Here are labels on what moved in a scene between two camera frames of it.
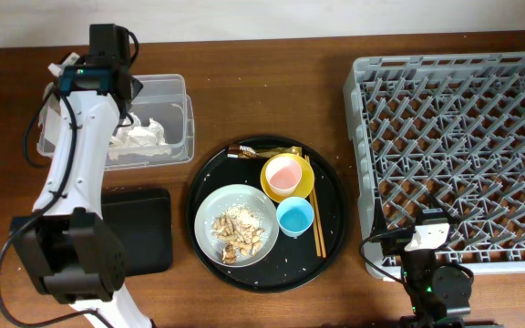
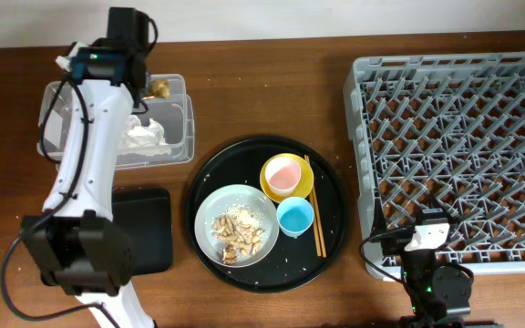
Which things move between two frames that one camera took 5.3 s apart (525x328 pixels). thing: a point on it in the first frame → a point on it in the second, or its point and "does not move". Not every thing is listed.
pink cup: [283, 175] does not move
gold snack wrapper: [240, 151] → [160, 88]
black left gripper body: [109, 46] → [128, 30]
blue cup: [294, 216] does not move
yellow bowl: [302, 188] does not move
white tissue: [138, 139] does not move
